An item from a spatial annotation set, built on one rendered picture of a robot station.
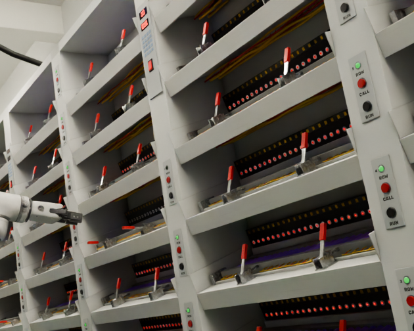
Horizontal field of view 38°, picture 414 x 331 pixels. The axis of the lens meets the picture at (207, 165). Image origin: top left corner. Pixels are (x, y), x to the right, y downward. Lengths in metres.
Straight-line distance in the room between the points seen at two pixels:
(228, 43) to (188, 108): 0.31
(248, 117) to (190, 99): 0.37
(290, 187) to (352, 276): 0.23
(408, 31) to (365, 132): 0.18
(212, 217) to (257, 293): 0.23
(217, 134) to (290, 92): 0.27
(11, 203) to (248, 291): 0.85
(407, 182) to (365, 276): 0.20
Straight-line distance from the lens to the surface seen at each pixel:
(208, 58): 1.50
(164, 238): 1.69
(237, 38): 1.42
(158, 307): 1.75
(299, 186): 1.23
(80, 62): 2.41
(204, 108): 1.71
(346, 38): 1.15
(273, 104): 1.30
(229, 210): 1.42
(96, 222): 2.24
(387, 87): 1.08
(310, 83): 1.22
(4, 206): 1.93
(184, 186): 1.60
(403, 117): 1.08
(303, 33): 1.53
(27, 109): 2.99
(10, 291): 3.10
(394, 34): 1.09
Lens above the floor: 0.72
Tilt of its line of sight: 12 degrees up
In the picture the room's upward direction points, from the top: 9 degrees counter-clockwise
